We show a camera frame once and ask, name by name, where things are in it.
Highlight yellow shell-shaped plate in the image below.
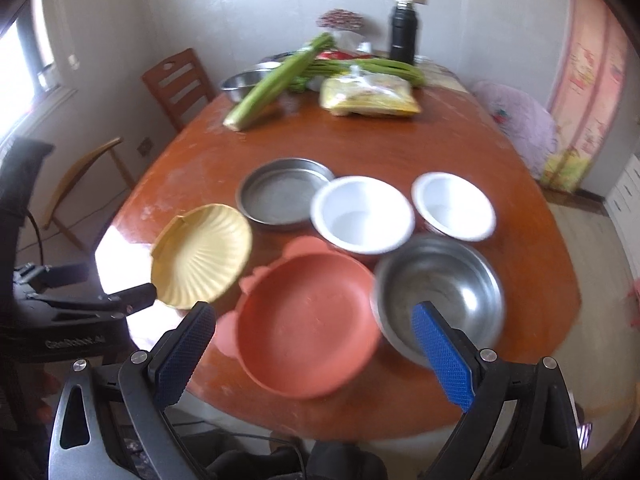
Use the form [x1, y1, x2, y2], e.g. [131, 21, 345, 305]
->
[151, 204, 253, 310]

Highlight small white floral bowl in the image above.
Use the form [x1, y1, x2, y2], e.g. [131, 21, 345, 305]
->
[411, 172, 497, 242]

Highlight steel pan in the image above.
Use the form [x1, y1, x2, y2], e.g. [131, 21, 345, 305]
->
[235, 157, 335, 231]

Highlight large white bowl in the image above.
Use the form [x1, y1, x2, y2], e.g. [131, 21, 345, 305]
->
[310, 176, 416, 257]

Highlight light wooden armchair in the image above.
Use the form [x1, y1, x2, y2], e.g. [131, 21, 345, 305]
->
[41, 136, 137, 255]

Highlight red wooden chair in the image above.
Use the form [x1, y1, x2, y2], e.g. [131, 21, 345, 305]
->
[141, 48, 216, 132]

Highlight white shelf cabinet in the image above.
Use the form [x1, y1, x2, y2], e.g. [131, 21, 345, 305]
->
[605, 154, 640, 280]

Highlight small steel bowl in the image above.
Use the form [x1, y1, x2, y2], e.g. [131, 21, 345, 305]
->
[220, 70, 270, 104]

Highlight pink cushioned chair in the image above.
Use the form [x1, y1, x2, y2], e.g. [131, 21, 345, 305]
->
[471, 80, 556, 180]

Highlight celery bunch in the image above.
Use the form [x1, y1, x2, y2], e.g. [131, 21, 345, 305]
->
[222, 32, 334, 132]

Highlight green vegetable stalks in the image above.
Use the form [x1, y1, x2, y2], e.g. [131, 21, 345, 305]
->
[288, 58, 426, 92]

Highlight yellow plastic food bag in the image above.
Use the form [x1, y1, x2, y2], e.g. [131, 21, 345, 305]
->
[319, 73, 421, 117]

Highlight Hello Kitty screen panel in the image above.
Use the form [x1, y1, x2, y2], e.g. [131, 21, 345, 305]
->
[540, 0, 629, 193]

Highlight decorative flower bouquet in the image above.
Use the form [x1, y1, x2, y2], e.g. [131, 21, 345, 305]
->
[316, 9, 364, 32]

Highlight black thermos bottle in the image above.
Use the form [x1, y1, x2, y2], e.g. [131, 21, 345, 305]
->
[390, 0, 419, 65]

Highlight black cable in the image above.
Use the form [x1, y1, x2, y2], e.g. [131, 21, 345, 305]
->
[24, 209, 47, 267]

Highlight wall power outlet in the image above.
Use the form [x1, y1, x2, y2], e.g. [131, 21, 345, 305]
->
[137, 138, 153, 157]

